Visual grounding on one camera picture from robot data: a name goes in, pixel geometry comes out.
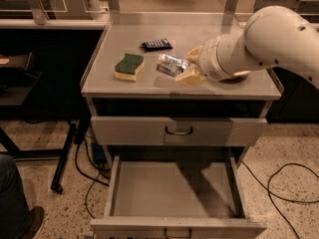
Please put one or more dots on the closed upper drawer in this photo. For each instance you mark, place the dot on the closed upper drawer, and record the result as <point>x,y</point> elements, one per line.
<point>177,132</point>

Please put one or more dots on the silver redbull can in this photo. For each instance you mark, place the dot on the silver redbull can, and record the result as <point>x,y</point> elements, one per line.
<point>171,65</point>

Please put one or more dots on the white paper bowl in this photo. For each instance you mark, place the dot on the white paper bowl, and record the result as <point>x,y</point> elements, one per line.
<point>241,74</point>

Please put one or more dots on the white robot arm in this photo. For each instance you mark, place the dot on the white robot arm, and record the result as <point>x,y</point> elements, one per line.
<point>274,36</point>

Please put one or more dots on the open middle drawer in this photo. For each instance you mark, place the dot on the open middle drawer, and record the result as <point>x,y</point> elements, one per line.
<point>176,198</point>

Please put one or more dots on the grey drawer cabinet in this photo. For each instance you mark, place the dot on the grey drawer cabinet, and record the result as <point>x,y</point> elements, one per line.
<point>157,95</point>

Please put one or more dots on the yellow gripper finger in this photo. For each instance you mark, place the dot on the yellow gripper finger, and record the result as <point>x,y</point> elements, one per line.
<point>192,55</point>
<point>190,77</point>

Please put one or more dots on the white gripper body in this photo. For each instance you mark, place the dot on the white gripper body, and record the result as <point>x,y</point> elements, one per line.
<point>209,63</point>

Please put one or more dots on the green yellow sponge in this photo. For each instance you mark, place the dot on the green yellow sponge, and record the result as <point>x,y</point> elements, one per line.
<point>129,67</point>

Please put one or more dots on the brown shoe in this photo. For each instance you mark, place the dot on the brown shoe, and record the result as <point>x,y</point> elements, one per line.
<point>37,221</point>

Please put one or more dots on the dark snack bar packet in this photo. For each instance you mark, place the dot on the dark snack bar packet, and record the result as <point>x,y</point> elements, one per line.
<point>155,45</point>

